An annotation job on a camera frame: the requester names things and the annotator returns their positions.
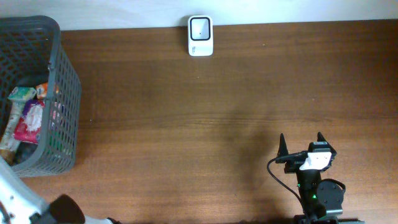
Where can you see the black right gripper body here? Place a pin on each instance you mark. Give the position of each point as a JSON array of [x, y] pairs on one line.
[[292, 168]]

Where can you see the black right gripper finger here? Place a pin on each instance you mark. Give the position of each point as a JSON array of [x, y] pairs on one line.
[[282, 151], [321, 139]]

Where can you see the red purple tissue pack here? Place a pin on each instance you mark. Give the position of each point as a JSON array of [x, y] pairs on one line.
[[29, 124]]

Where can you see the cream tube gold cap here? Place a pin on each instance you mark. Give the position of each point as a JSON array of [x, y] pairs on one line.
[[9, 145]]

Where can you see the mint green snack packet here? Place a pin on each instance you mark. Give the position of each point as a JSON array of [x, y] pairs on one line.
[[21, 94]]

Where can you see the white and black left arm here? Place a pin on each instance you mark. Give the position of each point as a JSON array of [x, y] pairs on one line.
[[19, 204]]

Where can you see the white barcode scanner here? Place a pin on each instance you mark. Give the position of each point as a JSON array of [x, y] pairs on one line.
[[200, 36]]

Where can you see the orange snack packet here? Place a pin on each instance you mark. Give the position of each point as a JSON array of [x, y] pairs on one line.
[[43, 92]]

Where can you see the dark grey plastic basket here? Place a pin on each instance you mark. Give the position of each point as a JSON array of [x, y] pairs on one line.
[[32, 54]]

